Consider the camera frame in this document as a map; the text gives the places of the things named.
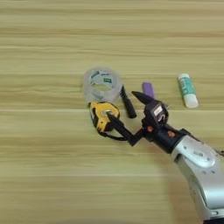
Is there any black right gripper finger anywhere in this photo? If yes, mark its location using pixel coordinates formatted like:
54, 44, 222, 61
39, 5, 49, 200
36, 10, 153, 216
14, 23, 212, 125
106, 111, 145, 147
130, 90, 158, 107

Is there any black marker pen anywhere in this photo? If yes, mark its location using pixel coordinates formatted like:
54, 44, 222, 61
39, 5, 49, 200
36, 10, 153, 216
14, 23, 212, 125
119, 84, 137, 119

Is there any clear adhesive tape roll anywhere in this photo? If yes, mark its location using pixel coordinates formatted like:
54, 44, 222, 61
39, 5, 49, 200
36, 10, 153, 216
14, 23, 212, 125
82, 66, 123, 105

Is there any white teal glue stick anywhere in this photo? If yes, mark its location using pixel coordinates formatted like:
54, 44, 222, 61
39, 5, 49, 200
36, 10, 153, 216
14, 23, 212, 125
177, 73, 200, 109

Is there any small purple eraser block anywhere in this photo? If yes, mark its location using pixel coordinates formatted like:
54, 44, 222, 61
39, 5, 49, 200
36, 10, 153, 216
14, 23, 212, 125
141, 81, 156, 101

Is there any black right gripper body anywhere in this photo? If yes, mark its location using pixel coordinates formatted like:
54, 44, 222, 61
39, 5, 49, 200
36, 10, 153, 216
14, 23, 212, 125
139, 122, 189, 155

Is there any yellow black tape measure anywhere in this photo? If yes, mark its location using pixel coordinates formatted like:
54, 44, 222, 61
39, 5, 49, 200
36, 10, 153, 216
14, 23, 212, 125
87, 101, 129, 142

